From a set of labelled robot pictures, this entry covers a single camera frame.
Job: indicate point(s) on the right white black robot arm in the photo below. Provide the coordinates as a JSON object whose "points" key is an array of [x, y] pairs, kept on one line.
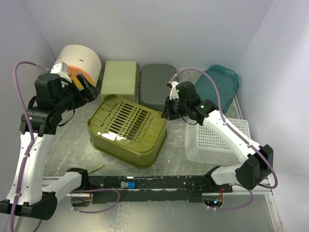
{"points": [[255, 161]]}

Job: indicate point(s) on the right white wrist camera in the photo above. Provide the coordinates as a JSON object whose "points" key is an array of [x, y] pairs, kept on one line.
{"points": [[173, 91]]}

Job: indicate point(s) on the pale green perforated basket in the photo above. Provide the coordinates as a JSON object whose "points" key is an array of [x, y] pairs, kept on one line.
{"points": [[120, 78]]}

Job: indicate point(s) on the yellow wooden stick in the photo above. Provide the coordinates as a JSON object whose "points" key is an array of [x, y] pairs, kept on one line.
{"points": [[96, 169]]}

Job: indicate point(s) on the cream cylinder with orange face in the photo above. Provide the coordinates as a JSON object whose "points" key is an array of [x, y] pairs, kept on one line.
{"points": [[80, 60]]}

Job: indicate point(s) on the white perforated basket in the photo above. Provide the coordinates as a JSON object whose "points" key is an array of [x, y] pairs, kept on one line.
{"points": [[204, 146]]}

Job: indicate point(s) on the aluminium frame rail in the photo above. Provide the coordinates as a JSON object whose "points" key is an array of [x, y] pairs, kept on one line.
{"points": [[262, 214]]}

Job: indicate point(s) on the teal transparent basin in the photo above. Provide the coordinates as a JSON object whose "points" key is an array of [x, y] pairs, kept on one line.
{"points": [[227, 82]]}

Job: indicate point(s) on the dark grey basin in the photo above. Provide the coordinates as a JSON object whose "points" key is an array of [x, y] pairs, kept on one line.
{"points": [[153, 88]]}

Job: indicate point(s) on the small blue capped bottle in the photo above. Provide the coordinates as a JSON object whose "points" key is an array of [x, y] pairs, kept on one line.
{"points": [[127, 185]]}

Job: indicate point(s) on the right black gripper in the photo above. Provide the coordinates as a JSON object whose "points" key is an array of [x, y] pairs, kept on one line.
{"points": [[167, 113]]}

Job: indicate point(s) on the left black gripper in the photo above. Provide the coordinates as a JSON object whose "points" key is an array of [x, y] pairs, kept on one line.
{"points": [[89, 93]]}

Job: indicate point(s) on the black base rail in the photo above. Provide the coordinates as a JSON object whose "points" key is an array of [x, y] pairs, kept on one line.
{"points": [[190, 188]]}

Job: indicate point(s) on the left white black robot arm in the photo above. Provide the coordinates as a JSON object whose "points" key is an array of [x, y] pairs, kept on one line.
{"points": [[54, 96]]}

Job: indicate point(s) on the large olive green container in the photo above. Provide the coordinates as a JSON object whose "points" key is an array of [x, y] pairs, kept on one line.
{"points": [[127, 130]]}

